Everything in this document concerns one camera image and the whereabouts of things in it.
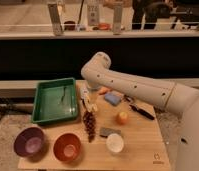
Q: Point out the green plastic tray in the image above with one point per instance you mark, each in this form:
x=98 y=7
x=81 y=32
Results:
x=55 y=101

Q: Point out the orange-red bowl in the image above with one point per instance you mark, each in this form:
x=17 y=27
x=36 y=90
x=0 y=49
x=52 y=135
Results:
x=67 y=147

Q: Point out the dark red grape bunch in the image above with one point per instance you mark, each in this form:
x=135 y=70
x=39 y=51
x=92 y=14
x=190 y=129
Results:
x=89 y=121

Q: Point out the dark red background bowl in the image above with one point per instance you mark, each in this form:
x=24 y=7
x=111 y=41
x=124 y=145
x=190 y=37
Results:
x=69 y=25

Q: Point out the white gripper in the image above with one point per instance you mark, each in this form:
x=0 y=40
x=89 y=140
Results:
x=84 y=93

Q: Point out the grey rectangular block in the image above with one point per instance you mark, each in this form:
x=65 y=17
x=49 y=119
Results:
x=105 y=132

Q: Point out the blue sponge block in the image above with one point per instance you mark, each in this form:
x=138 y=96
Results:
x=112 y=99

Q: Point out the small dark can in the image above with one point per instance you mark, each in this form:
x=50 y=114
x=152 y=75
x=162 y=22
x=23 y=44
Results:
x=129 y=99

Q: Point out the person in background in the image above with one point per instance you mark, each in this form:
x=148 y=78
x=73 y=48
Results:
x=187 y=11

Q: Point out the white cup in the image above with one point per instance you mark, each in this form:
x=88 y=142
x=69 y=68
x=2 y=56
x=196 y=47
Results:
x=115 y=143

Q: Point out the wooden board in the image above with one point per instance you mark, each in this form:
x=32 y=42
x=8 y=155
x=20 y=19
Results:
x=144 y=148

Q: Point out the orange carrot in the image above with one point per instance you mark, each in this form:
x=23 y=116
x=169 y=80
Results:
x=103 y=90

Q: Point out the orange fruit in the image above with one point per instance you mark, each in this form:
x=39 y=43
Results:
x=122 y=118

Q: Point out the purple bowl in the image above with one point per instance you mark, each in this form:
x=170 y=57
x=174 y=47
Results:
x=29 y=142

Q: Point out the yellow banana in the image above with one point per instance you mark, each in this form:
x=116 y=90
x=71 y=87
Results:
x=90 y=106

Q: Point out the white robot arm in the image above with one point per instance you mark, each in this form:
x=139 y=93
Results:
x=170 y=96

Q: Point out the black handled knife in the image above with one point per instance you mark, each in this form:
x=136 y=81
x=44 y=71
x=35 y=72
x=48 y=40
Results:
x=142 y=112

